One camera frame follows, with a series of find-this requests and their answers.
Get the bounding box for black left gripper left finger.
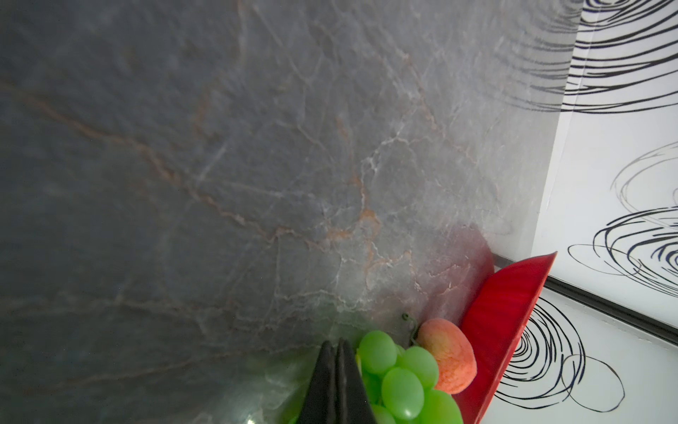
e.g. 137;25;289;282
296;341;337;424

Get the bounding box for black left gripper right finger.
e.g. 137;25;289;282
335;338;377;424

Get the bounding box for green fake grape bunch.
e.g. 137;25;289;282
352;330;464;423

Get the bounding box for red flower-shaped fruit bowl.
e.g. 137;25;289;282
454;253;557;423

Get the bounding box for fake peach near bowl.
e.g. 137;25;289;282
416;318;478;395

